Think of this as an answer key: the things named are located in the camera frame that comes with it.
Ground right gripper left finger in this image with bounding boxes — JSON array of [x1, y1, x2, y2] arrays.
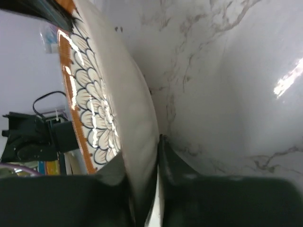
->
[[97, 153, 133, 227]]

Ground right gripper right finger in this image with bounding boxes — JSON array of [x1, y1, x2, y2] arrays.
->
[[158, 134, 202, 227]]

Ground white petal pattern plate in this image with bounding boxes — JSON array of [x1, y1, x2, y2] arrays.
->
[[58, 0, 159, 227]]

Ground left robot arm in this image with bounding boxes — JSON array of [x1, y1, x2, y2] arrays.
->
[[0, 91, 79, 163]]

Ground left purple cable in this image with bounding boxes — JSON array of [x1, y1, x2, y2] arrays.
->
[[0, 163, 43, 177]]

